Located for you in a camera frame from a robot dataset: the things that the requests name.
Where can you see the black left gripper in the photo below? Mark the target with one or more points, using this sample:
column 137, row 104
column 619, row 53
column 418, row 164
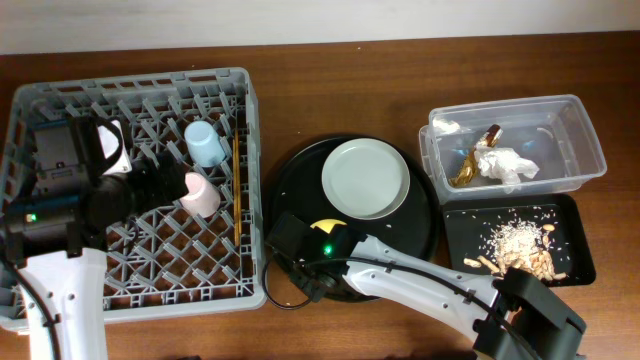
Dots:
column 167, row 176

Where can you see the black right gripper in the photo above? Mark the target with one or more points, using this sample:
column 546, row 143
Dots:
column 282, row 236

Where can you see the yellow bowl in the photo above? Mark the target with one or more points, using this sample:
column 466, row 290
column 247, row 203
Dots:
column 327, row 225

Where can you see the pink cup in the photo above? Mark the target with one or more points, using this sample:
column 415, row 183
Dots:
column 203, row 198

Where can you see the light blue cup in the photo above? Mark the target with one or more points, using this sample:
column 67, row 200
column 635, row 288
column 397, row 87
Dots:
column 204, row 144

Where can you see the food scraps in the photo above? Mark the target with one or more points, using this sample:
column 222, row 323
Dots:
column 524, row 238

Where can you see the gold snack wrapper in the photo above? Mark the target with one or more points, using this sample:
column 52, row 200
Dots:
column 468, row 169

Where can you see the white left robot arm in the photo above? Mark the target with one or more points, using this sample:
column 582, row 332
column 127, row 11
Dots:
column 54, row 241

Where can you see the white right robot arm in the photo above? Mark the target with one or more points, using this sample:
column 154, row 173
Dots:
column 515, row 316

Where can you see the grey dishwasher rack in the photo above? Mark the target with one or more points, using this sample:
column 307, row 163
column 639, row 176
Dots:
column 166, row 263

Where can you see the round black tray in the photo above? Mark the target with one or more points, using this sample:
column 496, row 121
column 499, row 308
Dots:
column 412, row 229

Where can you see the grey round plate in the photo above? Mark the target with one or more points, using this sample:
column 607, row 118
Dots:
column 365, row 179

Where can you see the black rectangular tray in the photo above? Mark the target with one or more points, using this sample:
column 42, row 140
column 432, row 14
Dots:
column 462, row 225

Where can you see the small white tissue piece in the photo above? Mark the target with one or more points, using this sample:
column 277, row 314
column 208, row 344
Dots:
column 444, row 127

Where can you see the clear plastic bin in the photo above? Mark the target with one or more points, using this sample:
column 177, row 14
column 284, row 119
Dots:
column 555, row 132

